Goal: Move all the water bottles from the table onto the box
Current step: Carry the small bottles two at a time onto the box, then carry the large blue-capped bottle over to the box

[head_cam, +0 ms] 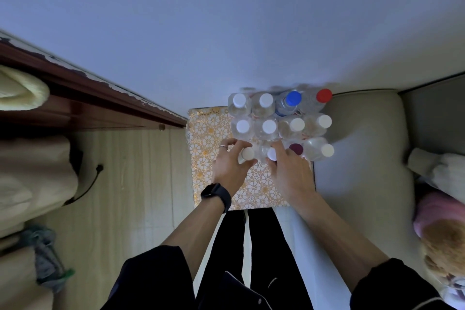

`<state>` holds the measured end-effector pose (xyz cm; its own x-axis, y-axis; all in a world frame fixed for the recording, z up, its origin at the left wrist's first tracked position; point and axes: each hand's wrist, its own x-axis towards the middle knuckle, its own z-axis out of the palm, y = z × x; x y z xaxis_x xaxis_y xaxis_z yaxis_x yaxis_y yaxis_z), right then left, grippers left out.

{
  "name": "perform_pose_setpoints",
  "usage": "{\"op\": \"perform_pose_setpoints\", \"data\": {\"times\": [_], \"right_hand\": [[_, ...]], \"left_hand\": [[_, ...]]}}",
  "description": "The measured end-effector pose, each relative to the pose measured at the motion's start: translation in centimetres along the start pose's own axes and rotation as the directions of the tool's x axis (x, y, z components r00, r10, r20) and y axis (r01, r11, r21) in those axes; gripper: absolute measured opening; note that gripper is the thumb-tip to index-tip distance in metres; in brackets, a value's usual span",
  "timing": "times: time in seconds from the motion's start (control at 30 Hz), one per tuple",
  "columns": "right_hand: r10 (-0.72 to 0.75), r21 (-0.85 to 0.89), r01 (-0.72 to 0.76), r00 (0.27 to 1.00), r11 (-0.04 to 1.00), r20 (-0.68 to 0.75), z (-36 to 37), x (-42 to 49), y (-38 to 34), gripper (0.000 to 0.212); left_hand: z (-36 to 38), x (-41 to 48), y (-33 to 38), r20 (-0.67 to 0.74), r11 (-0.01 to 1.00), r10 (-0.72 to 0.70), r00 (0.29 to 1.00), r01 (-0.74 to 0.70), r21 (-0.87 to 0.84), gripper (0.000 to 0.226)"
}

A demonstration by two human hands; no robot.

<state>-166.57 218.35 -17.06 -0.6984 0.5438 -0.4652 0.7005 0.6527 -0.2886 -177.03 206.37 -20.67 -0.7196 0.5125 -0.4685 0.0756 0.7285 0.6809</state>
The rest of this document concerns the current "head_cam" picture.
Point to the person's right hand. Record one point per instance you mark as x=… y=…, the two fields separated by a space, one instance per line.
x=290 y=179

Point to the person's left hand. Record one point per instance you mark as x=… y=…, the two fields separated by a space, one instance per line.
x=229 y=171

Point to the patterned cloth covered stool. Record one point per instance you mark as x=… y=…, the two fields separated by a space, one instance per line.
x=207 y=161

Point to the small white-capped bottle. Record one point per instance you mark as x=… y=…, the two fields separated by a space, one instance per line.
x=271 y=154
x=248 y=153

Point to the purple cap bottle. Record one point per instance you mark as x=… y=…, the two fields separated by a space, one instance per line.
x=296 y=148

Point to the cluster of white cap bottles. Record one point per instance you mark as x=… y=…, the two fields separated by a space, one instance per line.
x=269 y=126

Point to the small blue cap water bottle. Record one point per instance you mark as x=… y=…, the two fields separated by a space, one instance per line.
x=292 y=98

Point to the red cap water bottle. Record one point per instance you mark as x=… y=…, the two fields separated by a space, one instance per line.
x=323 y=95

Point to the person's right forearm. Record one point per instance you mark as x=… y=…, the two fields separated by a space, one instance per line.
x=338 y=240

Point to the person's left forearm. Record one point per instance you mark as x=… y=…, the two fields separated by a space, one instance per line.
x=196 y=233

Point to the person's black trousers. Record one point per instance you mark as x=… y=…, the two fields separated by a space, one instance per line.
x=229 y=266

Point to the person's black left sleeve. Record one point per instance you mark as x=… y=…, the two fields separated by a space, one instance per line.
x=152 y=280

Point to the person's black sleeve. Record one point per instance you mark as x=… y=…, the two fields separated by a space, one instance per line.
x=396 y=288
x=152 y=280

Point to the person's black right sleeve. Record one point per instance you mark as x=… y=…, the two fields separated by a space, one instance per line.
x=396 y=288

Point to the black smartwatch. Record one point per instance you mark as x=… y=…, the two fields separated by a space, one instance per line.
x=218 y=195

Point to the grey sofa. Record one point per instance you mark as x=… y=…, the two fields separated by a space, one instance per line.
x=363 y=175

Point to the pink cloth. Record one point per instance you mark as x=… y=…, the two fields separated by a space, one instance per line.
x=436 y=208

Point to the pile of white clothes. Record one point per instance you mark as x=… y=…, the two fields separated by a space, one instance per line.
x=443 y=171

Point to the dark red door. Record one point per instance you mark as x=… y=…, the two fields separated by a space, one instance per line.
x=72 y=102

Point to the brown plush toy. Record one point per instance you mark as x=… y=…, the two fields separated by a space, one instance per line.
x=447 y=248

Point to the cream and purple curtain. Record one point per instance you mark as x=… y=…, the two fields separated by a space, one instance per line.
x=32 y=182

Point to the grey green floor cloth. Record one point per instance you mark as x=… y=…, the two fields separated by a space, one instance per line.
x=45 y=259

